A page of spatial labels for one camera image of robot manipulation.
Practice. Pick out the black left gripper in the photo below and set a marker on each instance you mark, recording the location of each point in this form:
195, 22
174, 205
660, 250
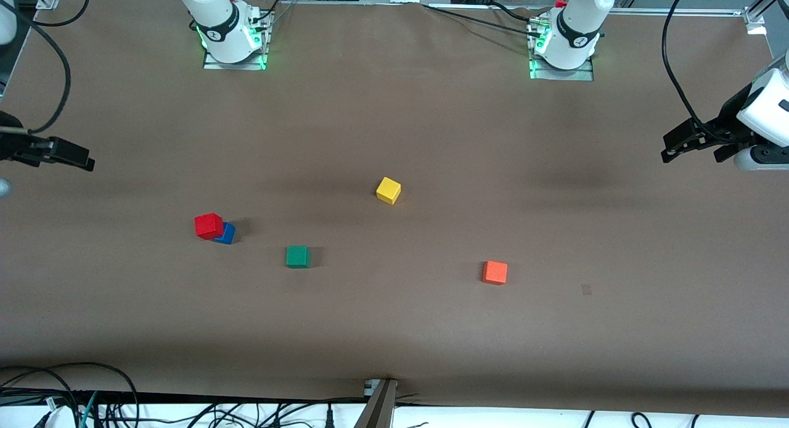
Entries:
729, 123

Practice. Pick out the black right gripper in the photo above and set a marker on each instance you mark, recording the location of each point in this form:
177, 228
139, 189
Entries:
11, 145

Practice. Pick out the red wooden block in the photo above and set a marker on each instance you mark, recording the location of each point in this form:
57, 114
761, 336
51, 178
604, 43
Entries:
208, 226

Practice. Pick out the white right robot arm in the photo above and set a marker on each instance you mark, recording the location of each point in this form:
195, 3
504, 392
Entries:
219, 21

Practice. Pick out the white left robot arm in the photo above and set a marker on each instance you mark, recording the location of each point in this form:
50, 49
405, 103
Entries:
770, 107

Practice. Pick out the blue wooden block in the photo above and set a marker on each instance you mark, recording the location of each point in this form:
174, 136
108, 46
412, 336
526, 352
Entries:
228, 234

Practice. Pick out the orange wooden block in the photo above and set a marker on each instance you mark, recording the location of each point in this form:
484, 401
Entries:
495, 272

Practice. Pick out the green wooden block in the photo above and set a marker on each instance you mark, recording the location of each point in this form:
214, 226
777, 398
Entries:
298, 256

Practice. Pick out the yellow wooden block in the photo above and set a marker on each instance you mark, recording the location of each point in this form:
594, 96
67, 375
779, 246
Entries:
388, 190

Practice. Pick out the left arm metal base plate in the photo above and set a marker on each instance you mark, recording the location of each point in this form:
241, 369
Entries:
582, 74

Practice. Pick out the aluminium frame post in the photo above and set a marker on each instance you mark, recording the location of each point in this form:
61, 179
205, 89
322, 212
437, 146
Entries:
755, 18

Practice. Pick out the small aluminium corner bracket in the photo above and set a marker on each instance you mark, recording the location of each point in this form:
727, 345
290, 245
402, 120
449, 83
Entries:
46, 1

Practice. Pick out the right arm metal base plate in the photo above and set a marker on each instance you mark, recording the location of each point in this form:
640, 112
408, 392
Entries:
212, 64

